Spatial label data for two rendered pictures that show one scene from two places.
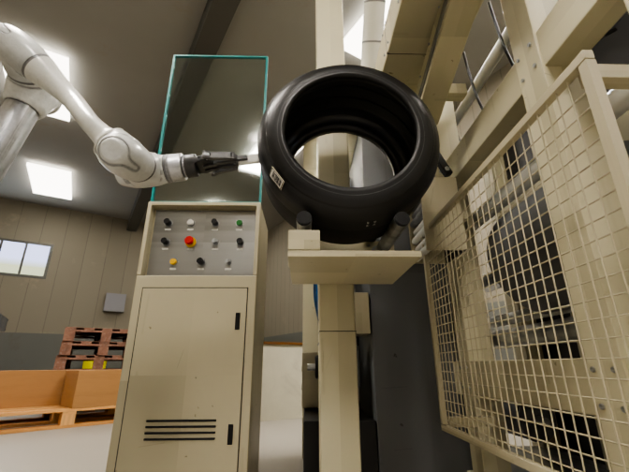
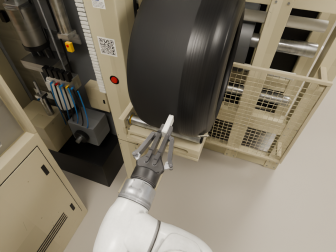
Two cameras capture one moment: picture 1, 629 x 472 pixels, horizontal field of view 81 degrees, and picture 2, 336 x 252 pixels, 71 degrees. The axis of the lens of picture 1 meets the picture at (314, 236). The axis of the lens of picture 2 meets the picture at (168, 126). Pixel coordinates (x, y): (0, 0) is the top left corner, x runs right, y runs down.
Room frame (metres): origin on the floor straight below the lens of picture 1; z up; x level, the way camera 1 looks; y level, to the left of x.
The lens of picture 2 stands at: (0.85, 0.68, 1.71)
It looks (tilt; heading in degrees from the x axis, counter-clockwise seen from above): 48 degrees down; 292
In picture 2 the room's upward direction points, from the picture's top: straight up
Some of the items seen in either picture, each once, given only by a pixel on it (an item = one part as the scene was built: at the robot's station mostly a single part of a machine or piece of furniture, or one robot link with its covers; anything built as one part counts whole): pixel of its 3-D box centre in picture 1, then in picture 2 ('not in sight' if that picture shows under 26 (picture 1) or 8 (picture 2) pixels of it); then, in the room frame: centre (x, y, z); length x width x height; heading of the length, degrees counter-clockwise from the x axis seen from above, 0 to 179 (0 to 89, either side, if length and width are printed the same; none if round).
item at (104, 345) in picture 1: (97, 368); not in sight; (5.26, 2.94, 0.48); 1.34 x 0.96 x 0.95; 32
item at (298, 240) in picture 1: (303, 258); (164, 137); (1.14, 0.03, 0.84); 0.36 x 0.09 x 0.06; 2
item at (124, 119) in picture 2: (341, 254); (141, 99); (1.32, -0.10, 0.90); 0.40 x 0.03 x 0.10; 92
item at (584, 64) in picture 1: (491, 303); (225, 111); (0.92, -0.44, 0.65); 0.90 x 0.02 x 0.70; 2
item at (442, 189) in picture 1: (433, 221); not in sight; (1.37, -0.48, 1.05); 0.20 x 0.15 x 0.30; 2
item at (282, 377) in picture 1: (250, 376); not in sight; (4.99, 0.83, 0.37); 2.19 x 0.70 x 0.74; 32
